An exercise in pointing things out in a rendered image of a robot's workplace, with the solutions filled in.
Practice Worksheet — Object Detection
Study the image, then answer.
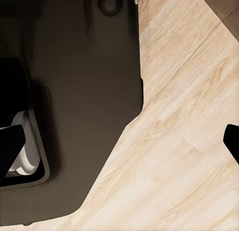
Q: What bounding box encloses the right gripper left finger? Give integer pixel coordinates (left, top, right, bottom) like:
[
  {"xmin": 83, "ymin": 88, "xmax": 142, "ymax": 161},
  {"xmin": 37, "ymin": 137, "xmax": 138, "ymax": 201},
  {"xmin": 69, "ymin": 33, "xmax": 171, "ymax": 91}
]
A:
[{"xmin": 0, "ymin": 124, "xmax": 26, "ymax": 184}]

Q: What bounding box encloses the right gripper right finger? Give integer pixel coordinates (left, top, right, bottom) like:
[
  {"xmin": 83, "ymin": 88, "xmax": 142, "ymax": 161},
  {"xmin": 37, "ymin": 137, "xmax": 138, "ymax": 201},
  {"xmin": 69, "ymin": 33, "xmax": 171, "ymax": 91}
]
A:
[{"xmin": 223, "ymin": 124, "xmax": 239, "ymax": 164}]

